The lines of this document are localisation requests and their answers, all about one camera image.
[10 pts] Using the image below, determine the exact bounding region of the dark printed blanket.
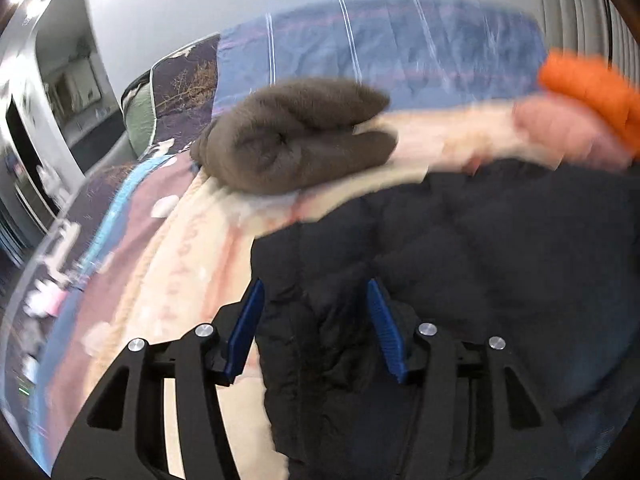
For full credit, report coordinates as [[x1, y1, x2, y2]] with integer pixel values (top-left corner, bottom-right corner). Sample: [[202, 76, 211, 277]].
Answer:
[[10, 32, 223, 461]]

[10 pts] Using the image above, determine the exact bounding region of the dark cabinet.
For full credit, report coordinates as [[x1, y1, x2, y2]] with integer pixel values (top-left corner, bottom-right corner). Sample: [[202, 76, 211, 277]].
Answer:
[[5, 95, 51, 221]]

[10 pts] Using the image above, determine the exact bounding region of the pink quilted jacket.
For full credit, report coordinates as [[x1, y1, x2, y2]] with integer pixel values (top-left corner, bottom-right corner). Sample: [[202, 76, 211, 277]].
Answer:
[[515, 97, 636, 171]]

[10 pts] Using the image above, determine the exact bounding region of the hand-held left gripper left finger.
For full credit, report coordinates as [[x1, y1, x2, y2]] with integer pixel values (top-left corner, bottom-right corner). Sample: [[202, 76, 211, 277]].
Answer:
[[52, 279, 266, 480]]

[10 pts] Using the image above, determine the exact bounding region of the brown folded fleece garment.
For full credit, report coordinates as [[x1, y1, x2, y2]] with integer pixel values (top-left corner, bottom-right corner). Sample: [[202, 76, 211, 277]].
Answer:
[[190, 79, 399, 195]]

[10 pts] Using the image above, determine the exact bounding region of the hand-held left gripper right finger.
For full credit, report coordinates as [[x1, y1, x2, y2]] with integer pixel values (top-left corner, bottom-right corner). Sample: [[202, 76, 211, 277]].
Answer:
[[366, 279, 583, 480]]

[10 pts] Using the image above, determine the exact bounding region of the blue striped pillow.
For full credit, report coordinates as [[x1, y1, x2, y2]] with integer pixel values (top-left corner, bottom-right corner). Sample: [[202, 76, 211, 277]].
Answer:
[[212, 0, 548, 116]]

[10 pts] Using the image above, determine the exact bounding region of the orange puffer jacket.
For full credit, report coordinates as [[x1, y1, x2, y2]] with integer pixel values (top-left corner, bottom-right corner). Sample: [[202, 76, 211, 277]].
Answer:
[[537, 50, 640, 153]]

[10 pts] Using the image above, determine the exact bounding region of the green pillow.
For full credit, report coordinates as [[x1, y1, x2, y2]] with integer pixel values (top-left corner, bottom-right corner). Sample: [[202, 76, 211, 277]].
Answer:
[[121, 79, 157, 147]]

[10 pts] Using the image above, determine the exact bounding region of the pale pleated curtain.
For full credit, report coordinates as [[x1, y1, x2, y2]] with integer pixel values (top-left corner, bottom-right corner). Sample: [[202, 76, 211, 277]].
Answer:
[[535, 0, 640, 71]]

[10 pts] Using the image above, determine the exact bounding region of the black puffer jacket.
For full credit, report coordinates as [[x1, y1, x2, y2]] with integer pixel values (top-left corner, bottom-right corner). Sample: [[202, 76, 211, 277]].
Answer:
[[250, 157, 640, 480]]

